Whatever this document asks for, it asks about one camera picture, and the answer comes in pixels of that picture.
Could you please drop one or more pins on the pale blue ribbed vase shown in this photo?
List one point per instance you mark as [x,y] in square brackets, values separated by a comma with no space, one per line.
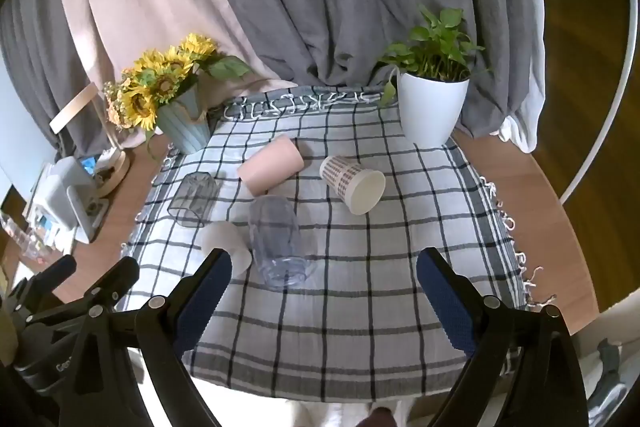
[187,132]

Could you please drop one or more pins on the person's white clothing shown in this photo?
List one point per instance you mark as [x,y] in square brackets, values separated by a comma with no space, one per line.
[340,414]

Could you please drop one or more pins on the clear plastic cup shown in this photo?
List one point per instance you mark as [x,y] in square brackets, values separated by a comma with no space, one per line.
[280,247]

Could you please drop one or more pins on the patterned paper cup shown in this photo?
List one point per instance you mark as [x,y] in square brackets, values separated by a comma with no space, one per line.
[350,179]

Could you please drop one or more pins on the pink cup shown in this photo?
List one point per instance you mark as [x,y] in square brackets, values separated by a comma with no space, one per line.
[270,167]

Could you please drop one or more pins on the white desktop appliance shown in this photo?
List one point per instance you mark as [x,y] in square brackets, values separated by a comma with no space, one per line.
[65,187]

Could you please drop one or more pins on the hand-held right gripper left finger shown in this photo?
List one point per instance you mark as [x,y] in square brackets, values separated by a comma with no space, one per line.
[205,302]

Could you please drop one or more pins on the green leafy plant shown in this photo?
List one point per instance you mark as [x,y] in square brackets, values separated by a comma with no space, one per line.
[430,52]

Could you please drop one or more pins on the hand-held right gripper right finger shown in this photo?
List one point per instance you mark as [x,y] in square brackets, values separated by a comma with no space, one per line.
[445,307]

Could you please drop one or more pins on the grey cloth item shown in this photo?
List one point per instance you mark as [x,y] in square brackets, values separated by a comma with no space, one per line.
[607,382]

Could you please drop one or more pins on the white cup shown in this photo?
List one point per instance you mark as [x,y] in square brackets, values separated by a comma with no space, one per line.
[225,239]

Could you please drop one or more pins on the white curved hoop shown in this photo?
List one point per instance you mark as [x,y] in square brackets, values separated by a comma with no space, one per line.
[600,147]

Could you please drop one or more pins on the grey checked tablecloth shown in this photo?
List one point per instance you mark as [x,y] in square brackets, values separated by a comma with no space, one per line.
[350,307]

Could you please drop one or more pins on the white sheer curtain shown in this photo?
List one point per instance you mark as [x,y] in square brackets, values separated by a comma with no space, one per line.
[522,117]

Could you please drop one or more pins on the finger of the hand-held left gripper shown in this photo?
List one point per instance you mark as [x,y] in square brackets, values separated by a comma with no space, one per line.
[47,279]
[116,282]

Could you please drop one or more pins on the smoky grey transparent cup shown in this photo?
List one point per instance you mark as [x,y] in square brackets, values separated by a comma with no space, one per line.
[192,199]

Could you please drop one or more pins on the wooden table lamp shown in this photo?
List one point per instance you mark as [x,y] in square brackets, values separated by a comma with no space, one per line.
[117,167]

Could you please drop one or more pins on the clear plastic containers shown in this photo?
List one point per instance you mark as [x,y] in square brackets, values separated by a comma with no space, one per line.
[25,237]

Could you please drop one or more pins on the sunflower bouquet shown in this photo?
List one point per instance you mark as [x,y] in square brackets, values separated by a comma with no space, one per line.
[160,79]

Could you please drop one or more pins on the white plant pot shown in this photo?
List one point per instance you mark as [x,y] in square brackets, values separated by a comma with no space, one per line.
[430,112]

